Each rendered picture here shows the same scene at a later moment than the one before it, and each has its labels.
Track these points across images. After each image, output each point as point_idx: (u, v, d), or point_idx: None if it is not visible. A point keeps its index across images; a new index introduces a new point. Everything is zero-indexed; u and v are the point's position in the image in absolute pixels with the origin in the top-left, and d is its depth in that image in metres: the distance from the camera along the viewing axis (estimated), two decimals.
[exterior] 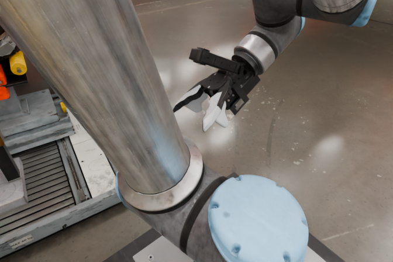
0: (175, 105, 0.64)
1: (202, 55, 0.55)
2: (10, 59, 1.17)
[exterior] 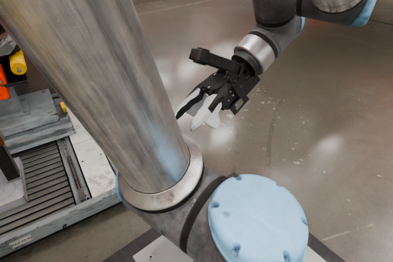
0: (178, 111, 0.62)
1: (202, 55, 0.55)
2: (10, 58, 1.17)
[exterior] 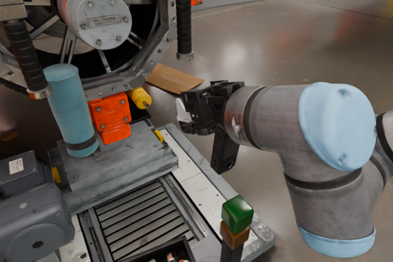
0: None
1: None
2: (130, 89, 1.00)
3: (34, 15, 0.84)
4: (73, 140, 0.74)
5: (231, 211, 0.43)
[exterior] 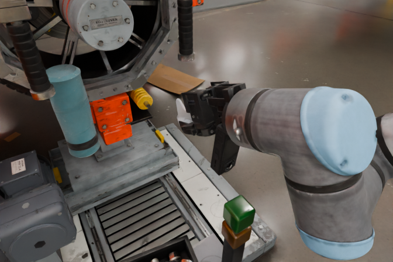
0: None
1: None
2: (131, 90, 1.00)
3: (35, 16, 0.85)
4: (75, 140, 0.75)
5: (233, 211, 0.43)
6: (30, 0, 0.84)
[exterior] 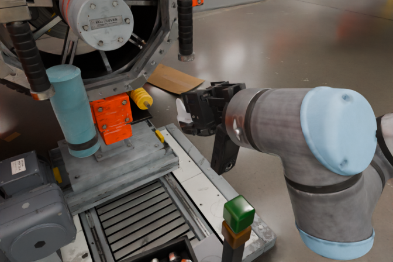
0: None
1: None
2: (131, 90, 1.00)
3: (35, 16, 0.85)
4: (75, 140, 0.75)
5: (233, 211, 0.44)
6: (30, 0, 0.84)
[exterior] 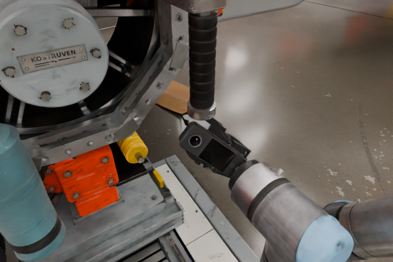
0: (183, 119, 0.58)
1: (180, 144, 0.46)
2: None
3: None
4: (19, 241, 0.45)
5: None
6: None
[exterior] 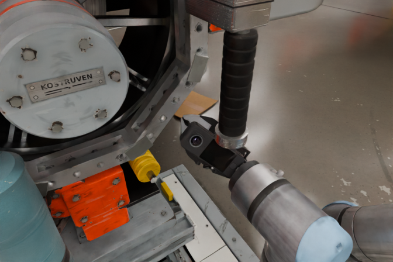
0: (183, 119, 0.58)
1: (181, 144, 0.46)
2: None
3: None
4: None
5: None
6: None
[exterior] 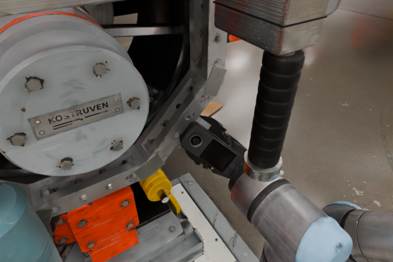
0: None
1: (181, 144, 0.45)
2: None
3: None
4: None
5: None
6: None
